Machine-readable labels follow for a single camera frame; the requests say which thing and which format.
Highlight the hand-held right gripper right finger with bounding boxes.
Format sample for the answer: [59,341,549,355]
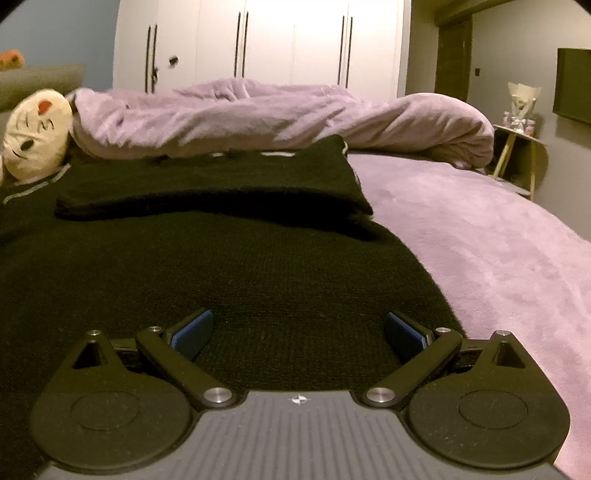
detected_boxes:
[361,311,527,409]

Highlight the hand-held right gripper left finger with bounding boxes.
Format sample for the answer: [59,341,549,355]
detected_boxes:
[70,308,238,411]

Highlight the black knit sweater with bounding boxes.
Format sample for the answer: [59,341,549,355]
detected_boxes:
[0,135,465,462]

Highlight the wooden side table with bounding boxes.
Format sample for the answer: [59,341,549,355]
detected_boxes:
[489,122,550,202]

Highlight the purple fleece duvet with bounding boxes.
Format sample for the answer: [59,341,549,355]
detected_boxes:
[69,78,496,169]

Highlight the small pink bottles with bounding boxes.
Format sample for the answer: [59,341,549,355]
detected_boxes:
[503,112,537,136]

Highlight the cream cat plush toy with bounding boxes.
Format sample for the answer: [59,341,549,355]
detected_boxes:
[0,88,75,186]

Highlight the dark wooden door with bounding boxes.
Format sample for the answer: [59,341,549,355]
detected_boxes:
[435,21,473,100]

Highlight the grey-green padded headboard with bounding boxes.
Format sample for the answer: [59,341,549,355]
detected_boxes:
[0,65,86,112]

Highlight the white wardrobe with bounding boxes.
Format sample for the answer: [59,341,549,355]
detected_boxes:
[112,0,411,100]

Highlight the orange soft toy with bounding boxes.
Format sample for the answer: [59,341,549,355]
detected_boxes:
[0,48,25,71]

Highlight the dark wall television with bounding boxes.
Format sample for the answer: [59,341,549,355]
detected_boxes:
[553,46,591,125]

